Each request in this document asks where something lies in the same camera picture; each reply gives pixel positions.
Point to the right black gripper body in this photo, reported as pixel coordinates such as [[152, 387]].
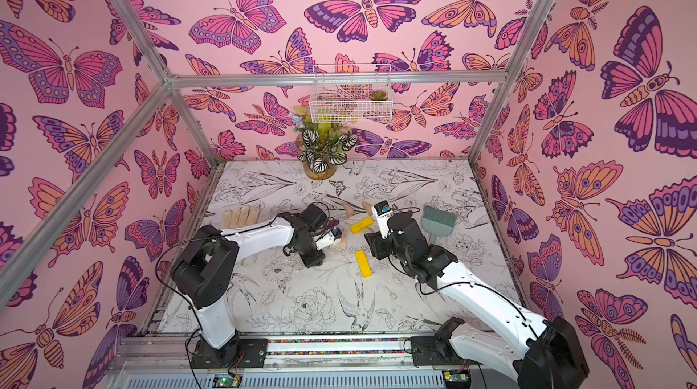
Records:
[[378, 244]]

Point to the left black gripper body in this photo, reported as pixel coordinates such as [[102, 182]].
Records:
[[310, 254]]

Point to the square natural wood block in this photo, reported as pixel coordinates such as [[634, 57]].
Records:
[[341, 242]]

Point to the yellow bar block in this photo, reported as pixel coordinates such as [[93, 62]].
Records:
[[362, 225], [364, 266]]

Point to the natural wood triangle block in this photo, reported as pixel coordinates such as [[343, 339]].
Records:
[[348, 209], [368, 208]]

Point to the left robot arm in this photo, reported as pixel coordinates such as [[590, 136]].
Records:
[[203, 271]]

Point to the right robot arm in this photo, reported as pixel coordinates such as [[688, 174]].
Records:
[[530, 349]]

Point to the green hand brush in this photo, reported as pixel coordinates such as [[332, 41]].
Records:
[[437, 223]]

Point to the potted striped leaf plant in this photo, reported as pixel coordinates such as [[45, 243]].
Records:
[[322, 141]]

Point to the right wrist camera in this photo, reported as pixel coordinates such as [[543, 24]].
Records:
[[381, 213]]

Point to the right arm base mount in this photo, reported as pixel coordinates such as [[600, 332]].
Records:
[[435, 350]]

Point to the white wire basket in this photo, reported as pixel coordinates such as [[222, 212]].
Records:
[[351, 93]]

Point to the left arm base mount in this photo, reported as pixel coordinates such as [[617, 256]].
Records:
[[236, 353]]

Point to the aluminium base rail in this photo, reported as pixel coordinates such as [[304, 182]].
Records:
[[360, 361]]

